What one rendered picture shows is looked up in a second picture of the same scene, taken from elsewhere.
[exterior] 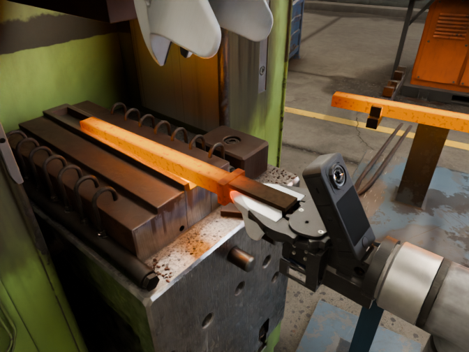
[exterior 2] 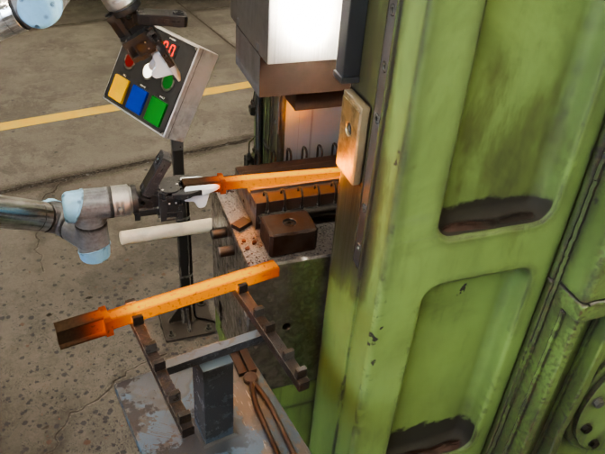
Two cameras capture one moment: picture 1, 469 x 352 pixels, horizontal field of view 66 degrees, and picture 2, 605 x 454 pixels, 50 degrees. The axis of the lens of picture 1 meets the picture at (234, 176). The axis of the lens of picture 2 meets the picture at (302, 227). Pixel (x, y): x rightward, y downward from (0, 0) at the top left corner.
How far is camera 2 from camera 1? 1.73 m
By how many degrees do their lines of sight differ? 90
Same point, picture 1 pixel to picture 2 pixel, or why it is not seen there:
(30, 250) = not seen: hidden behind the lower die
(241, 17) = (160, 72)
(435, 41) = not seen: outside the picture
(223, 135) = (300, 222)
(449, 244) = (147, 397)
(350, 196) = (153, 170)
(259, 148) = (266, 229)
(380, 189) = (244, 414)
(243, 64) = (346, 216)
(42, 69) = not seen: hidden behind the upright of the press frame
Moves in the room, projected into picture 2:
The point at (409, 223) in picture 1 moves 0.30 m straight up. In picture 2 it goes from (189, 394) to (183, 287)
